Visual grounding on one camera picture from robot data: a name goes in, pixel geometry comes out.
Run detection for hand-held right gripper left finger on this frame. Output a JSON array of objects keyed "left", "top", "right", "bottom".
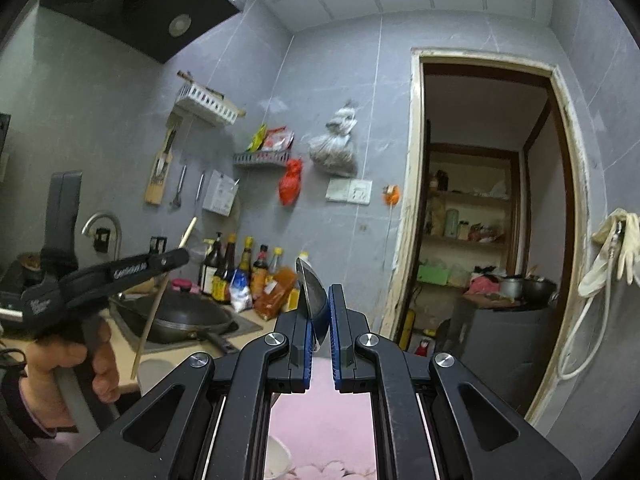
[{"left": 56, "top": 310, "right": 314, "bottom": 480}]

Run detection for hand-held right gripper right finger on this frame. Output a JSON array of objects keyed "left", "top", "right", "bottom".
[{"left": 327, "top": 284, "right": 585, "bottom": 480}]

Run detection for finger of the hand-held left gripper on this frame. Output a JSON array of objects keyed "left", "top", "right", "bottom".
[{"left": 106, "top": 247, "right": 191, "bottom": 295}]

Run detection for wooden chopstick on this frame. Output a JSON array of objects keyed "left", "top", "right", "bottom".
[{"left": 130, "top": 216, "right": 197, "bottom": 381}]

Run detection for metal spoon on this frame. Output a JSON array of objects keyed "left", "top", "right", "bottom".
[{"left": 295, "top": 256, "right": 331, "bottom": 356}]

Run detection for person's left forearm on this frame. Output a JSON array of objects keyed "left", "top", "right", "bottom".
[{"left": 0, "top": 366, "right": 82, "bottom": 437}]

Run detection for person's left hand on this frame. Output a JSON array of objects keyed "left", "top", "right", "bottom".
[{"left": 19, "top": 321, "right": 121, "bottom": 404}]

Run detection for black wok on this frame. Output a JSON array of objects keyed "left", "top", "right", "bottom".
[{"left": 116, "top": 287, "right": 241, "bottom": 354}]

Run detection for pink fleece clothing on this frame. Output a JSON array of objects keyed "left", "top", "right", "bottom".
[{"left": 269, "top": 355, "right": 377, "bottom": 480}]

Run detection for chrome faucet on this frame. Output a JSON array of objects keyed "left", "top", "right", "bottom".
[{"left": 81, "top": 211, "right": 124, "bottom": 261}]

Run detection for dark pump top bottle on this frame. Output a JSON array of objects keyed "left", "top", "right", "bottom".
[{"left": 199, "top": 231, "right": 224, "bottom": 297}]

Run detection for red chili powder bag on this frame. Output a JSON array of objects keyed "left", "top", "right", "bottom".
[{"left": 253, "top": 267, "right": 301, "bottom": 321}]

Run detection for orange cap soy sauce bottle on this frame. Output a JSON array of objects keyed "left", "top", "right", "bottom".
[{"left": 214, "top": 233, "right": 240, "bottom": 305}]

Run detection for metal peeler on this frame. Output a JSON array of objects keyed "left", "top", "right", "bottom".
[{"left": 169, "top": 165, "right": 188, "bottom": 210}]

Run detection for wooden knife holder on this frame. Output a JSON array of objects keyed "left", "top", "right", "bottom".
[{"left": 144, "top": 112, "right": 184, "bottom": 206}]

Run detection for white bowl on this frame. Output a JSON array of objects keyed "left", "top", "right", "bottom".
[{"left": 265, "top": 435, "right": 294, "bottom": 480}]

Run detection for plastic oil jug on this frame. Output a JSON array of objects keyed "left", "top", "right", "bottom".
[{"left": 285, "top": 251, "right": 314, "bottom": 311}]

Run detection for white blue salt bag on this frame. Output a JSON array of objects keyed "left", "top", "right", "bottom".
[{"left": 229, "top": 270, "right": 256, "bottom": 311}]

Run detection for dark yellow cap bottle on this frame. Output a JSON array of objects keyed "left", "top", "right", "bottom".
[{"left": 236, "top": 236, "right": 254, "bottom": 281}]

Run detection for dark red cap bottle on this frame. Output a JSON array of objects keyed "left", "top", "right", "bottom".
[{"left": 250, "top": 245, "right": 271, "bottom": 301}]

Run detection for clear yellow cap bottle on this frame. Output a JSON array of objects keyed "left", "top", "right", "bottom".
[{"left": 269, "top": 247, "right": 285, "bottom": 286}]

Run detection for white mesh utensil holder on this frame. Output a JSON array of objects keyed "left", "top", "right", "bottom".
[{"left": 202, "top": 169, "right": 239, "bottom": 216}]

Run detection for green box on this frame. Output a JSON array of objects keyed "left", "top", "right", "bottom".
[{"left": 417, "top": 260, "right": 471, "bottom": 289}]

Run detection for dark cabinet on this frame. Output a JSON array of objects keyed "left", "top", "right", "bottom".
[{"left": 434, "top": 292, "right": 559, "bottom": 417}]

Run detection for pink red cloth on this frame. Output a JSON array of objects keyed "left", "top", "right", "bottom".
[{"left": 467, "top": 276, "right": 501, "bottom": 297}]

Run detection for red plastic bag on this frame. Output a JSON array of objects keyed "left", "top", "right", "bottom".
[{"left": 278, "top": 158, "right": 305, "bottom": 206}]

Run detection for yellow green snack packet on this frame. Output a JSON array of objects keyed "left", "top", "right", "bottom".
[{"left": 247, "top": 124, "right": 270, "bottom": 153}]

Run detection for white utensil basket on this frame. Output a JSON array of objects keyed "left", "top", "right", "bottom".
[{"left": 174, "top": 84, "right": 240, "bottom": 127}]

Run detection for red white food packet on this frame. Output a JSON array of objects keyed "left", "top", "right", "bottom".
[{"left": 262, "top": 127, "right": 296, "bottom": 153}]

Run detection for steel pot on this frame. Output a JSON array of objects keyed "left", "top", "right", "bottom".
[{"left": 499, "top": 276, "right": 525, "bottom": 301}]

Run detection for clear bag of dried spices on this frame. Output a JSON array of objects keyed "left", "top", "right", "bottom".
[{"left": 308, "top": 100, "right": 360, "bottom": 179}]

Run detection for wooden storage shelf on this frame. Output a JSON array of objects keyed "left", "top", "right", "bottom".
[{"left": 424, "top": 142, "right": 522, "bottom": 292}]

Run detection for black pot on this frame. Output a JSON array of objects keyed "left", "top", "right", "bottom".
[{"left": 522, "top": 276, "right": 559, "bottom": 304}]

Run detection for black range hood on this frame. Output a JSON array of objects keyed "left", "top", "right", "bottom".
[{"left": 40, "top": 0, "right": 251, "bottom": 65}]

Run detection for cream rubber gloves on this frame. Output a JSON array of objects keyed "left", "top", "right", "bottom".
[{"left": 577, "top": 208, "right": 640, "bottom": 299}]

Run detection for grey wall shelf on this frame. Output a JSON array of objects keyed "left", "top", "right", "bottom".
[{"left": 233, "top": 149, "right": 294, "bottom": 168}]

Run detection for white wall switch socket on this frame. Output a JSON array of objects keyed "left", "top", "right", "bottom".
[{"left": 326, "top": 178, "right": 373, "bottom": 206}]

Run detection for white hose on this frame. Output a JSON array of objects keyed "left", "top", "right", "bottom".
[{"left": 557, "top": 240, "right": 622, "bottom": 381}]

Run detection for wooden door frame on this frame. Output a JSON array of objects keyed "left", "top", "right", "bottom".
[{"left": 392, "top": 47, "right": 592, "bottom": 428}]

